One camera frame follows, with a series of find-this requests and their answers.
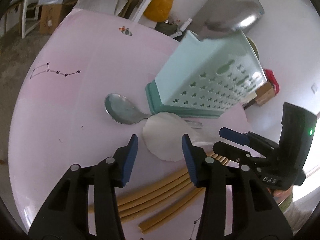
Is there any wooden chopstick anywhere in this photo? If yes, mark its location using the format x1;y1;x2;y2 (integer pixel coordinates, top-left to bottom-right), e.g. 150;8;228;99
120;177;198;218
121;182;201;224
118;174;190;216
139;188;205;234
87;152;226;214

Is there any white rice paddle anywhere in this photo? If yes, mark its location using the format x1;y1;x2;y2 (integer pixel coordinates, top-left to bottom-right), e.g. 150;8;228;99
142;113;218;162

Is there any small steel spoon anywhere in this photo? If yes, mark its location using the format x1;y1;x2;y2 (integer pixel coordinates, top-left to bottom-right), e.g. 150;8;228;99
105;93;203;129

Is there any green sleeve forearm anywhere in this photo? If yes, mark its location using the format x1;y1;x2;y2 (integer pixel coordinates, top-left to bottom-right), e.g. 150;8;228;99
278;194;312;235

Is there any person right hand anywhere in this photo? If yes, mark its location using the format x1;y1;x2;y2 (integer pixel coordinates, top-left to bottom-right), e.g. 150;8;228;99
267;185;293;205

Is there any cardboard box right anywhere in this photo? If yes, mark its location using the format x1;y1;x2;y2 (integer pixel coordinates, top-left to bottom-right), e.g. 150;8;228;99
243;82;276;109

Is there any mint green utensil holder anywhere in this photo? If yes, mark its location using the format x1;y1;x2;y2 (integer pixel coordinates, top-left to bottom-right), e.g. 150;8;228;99
145;30;267;118

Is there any silver refrigerator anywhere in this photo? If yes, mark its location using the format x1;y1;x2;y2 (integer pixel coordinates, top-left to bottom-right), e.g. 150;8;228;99
189;0;265;40

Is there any yellow plastic bag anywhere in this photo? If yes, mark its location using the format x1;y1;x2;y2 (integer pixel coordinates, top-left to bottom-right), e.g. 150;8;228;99
143;0;174;23

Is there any white side table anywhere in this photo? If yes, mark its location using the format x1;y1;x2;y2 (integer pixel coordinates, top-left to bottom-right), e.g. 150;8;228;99
19;0;166;40

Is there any white sack under table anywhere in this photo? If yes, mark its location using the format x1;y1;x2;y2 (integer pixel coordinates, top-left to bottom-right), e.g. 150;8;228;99
74;0;128;16

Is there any cardboard box under table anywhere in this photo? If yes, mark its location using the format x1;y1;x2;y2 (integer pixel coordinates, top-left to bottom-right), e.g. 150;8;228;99
39;4;70;35

